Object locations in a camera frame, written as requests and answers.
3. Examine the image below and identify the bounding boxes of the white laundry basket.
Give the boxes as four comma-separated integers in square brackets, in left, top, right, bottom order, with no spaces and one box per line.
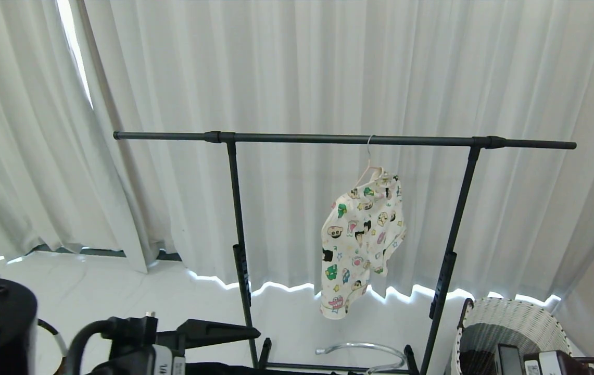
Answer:
[450,297,573,375]

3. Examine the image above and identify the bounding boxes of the white curtain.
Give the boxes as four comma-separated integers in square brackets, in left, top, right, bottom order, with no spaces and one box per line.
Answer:
[0,0,594,308]

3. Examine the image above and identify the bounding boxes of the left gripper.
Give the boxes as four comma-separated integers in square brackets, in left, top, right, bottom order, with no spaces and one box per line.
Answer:
[89,319,261,375]

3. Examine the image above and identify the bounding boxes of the black clothes rack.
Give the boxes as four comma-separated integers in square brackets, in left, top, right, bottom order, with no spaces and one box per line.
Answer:
[113,130,577,375]

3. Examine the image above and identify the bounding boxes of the cream printed garment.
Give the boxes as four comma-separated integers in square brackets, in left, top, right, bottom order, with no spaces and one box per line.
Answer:
[320,169,407,319]

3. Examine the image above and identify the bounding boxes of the pink clothes hanger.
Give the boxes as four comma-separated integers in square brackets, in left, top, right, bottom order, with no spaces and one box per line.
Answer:
[315,342,407,374]
[354,134,386,188]

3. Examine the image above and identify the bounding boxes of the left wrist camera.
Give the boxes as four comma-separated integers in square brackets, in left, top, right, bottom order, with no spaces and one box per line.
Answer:
[102,312,159,347]

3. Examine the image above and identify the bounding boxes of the black garment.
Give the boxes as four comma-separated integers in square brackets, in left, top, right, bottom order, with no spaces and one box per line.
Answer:
[187,361,381,375]

